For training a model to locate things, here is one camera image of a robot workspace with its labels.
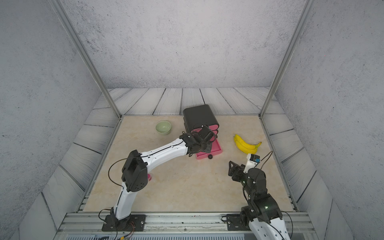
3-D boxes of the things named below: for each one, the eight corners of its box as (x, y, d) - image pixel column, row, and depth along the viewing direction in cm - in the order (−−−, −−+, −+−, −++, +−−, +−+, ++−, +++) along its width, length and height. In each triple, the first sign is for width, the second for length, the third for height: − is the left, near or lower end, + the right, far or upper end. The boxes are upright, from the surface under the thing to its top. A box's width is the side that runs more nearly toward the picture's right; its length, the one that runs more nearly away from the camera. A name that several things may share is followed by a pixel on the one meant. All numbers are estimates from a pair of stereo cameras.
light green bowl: (155, 136, 110) (154, 131, 106) (158, 125, 117) (156, 120, 113) (170, 136, 110) (169, 131, 106) (172, 125, 117) (171, 120, 112)
